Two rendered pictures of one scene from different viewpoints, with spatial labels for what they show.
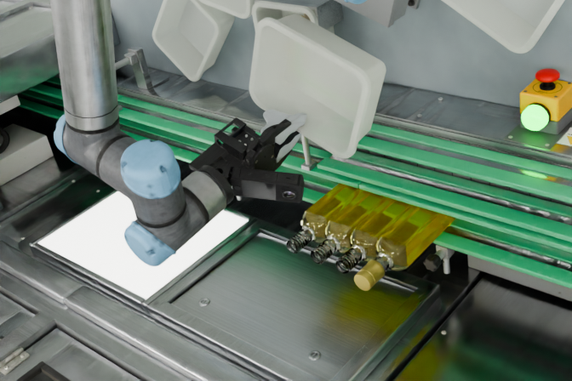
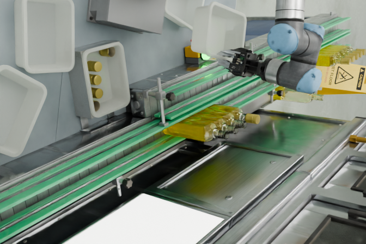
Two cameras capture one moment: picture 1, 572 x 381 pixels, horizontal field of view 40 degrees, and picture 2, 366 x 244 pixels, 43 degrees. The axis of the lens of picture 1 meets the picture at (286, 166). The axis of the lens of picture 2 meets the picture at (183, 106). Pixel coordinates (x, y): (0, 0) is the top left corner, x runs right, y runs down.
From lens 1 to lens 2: 2.07 m
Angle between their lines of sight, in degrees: 86
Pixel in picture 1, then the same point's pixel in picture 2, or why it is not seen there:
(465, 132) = (197, 69)
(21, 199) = not seen: outside the picture
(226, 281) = (208, 193)
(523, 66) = (178, 45)
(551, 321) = (239, 130)
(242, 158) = (256, 58)
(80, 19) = not seen: outside the picture
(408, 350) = not seen: hidden behind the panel
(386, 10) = (160, 24)
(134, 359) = (275, 224)
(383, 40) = (127, 59)
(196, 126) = (71, 167)
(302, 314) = (241, 168)
